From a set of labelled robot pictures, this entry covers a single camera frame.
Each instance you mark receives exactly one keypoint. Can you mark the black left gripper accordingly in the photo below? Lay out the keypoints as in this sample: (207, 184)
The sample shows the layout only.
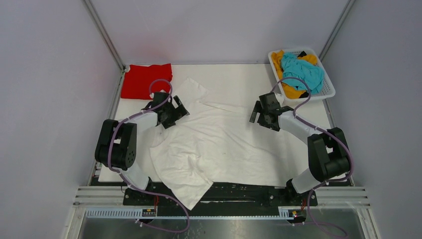
(176, 116)

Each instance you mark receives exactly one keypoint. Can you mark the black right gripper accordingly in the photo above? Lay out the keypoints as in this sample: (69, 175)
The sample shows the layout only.
(258, 109)

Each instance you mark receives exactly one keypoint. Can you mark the white t-shirt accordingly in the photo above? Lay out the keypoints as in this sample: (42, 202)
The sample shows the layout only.
(217, 143)

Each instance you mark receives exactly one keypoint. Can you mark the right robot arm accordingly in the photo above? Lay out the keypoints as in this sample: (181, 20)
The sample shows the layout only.
(328, 154)

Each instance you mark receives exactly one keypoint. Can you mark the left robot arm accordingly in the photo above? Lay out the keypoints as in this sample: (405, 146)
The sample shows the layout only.
(117, 143)

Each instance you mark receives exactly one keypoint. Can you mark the orange t-shirt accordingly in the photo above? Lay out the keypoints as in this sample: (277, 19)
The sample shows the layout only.
(291, 92)

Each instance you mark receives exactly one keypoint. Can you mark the folded red t-shirt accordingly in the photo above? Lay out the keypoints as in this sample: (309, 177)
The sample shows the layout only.
(141, 81)

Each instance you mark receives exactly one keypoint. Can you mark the teal t-shirt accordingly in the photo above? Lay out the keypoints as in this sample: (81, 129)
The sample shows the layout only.
(302, 73)

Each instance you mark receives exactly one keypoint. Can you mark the white plastic basket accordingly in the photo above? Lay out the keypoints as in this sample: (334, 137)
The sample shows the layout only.
(327, 91)

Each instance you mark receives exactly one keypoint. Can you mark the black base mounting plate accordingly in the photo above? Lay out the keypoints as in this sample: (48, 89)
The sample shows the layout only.
(223, 200)

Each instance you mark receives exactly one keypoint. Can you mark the white slotted cable duct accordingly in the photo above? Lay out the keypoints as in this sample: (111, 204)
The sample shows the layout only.
(134, 213)

